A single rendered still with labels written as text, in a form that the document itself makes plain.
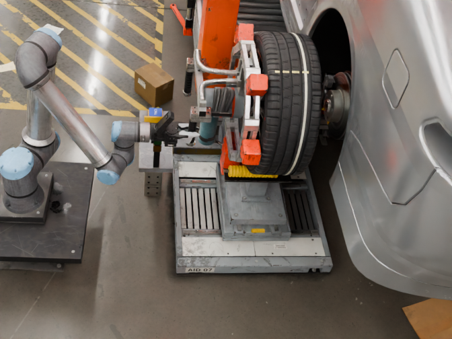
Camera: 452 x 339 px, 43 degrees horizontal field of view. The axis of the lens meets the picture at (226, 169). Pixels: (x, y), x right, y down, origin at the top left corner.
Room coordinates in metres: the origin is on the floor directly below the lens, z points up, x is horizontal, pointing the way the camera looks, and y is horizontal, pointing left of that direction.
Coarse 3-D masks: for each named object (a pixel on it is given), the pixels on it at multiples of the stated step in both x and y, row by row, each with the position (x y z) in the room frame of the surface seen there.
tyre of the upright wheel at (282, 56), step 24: (264, 48) 2.07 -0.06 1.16; (288, 48) 2.08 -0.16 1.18; (312, 48) 2.11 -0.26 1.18; (264, 72) 1.98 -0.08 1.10; (288, 72) 1.95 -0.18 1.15; (312, 72) 1.98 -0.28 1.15; (288, 96) 1.87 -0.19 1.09; (312, 96) 1.90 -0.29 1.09; (240, 120) 2.23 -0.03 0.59; (264, 120) 1.82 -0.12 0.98; (288, 120) 1.82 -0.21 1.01; (312, 120) 1.84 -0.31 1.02; (264, 144) 1.76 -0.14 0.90; (288, 144) 1.78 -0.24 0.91; (312, 144) 1.80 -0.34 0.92; (264, 168) 1.77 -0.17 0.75; (288, 168) 1.80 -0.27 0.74
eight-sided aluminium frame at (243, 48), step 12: (240, 48) 2.12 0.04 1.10; (252, 48) 2.11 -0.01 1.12; (252, 60) 2.06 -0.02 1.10; (252, 72) 1.95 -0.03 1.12; (228, 84) 2.28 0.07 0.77; (228, 120) 2.16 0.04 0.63; (252, 120) 1.81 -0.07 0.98; (228, 132) 2.09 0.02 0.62; (252, 132) 1.81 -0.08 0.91; (228, 144) 2.02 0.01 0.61; (240, 144) 1.80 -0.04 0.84; (228, 156) 1.96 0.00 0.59; (240, 156) 1.79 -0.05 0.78
